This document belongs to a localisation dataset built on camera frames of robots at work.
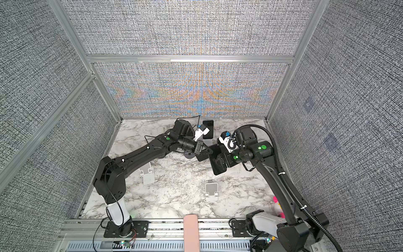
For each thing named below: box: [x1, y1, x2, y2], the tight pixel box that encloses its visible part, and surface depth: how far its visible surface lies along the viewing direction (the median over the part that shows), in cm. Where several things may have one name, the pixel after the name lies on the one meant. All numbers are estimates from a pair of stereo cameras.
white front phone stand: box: [205, 182, 219, 202], surface depth 83 cm
